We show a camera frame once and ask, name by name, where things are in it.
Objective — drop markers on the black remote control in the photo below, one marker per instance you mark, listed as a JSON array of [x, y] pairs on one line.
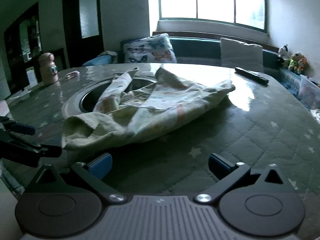
[[252, 76]]

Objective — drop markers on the round induction cooker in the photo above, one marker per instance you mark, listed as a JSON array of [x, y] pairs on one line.
[[85, 99]]

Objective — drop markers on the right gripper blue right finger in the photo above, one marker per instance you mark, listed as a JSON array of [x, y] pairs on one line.
[[220, 167]]

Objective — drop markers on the plain grey pillow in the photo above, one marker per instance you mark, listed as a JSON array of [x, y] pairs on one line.
[[240, 54]]

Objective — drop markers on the blue cushion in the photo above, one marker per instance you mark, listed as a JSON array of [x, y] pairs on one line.
[[106, 57]]

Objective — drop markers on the green bench sofa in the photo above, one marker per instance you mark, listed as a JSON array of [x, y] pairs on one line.
[[204, 48]]

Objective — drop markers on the clear plastic storage box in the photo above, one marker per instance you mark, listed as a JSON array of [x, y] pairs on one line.
[[309, 92]]

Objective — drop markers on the pink cartoon bottle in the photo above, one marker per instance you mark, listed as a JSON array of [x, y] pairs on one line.
[[48, 69]]

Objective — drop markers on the orange green plush toys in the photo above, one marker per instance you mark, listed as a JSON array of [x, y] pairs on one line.
[[298, 63]]

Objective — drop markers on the black white plush toy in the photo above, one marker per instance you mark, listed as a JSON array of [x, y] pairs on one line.
[[283, 53]]

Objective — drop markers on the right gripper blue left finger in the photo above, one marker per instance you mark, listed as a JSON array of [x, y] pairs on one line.
[[100, 166]]

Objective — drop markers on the window with green frame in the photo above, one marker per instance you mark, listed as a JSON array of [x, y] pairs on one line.
[[245, 13]]

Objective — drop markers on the patterned children's garment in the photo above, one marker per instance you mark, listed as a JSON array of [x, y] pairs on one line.
[[119, 118]]

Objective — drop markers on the butterfly print pillow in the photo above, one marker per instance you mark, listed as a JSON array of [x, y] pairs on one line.
[[152, 49]]

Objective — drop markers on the dark door with glass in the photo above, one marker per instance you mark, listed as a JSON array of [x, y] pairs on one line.
[[83, 32]]

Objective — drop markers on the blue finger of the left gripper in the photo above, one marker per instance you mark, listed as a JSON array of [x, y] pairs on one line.
[[47, 151], [12, 126]]

